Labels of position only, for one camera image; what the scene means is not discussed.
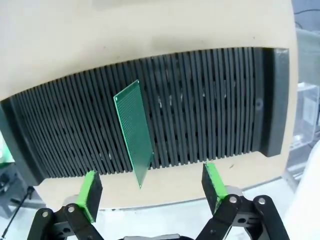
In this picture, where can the small clear plastic box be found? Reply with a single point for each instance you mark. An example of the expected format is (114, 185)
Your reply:
(308, 115)

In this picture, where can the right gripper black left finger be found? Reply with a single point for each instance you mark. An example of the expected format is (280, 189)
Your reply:
(86, 197)

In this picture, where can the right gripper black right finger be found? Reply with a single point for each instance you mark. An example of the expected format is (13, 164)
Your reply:
(215, 185)

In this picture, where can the green perforated circuit board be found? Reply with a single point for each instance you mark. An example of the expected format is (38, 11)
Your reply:
(133, 125)

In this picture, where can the dark grey metal frame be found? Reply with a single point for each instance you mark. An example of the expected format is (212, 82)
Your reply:
(10, 190)

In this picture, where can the black slotted PCB rack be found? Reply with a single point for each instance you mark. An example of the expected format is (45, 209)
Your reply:
(200, 112)

